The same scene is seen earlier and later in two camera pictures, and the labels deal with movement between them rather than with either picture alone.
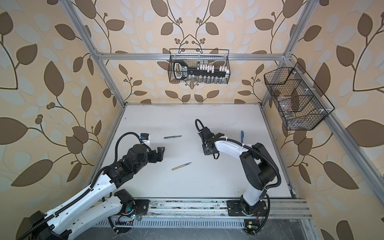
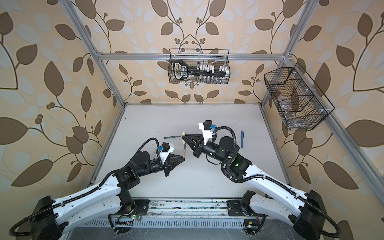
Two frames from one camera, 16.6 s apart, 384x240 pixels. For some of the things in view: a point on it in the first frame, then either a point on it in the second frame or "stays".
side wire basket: [300, 107] stays
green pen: [172, 137] stays
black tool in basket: [181, 71] stays
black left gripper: [155, 159] to [168, 164]
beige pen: [181, 166] to [184, 155]
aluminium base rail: [278, 208] stays
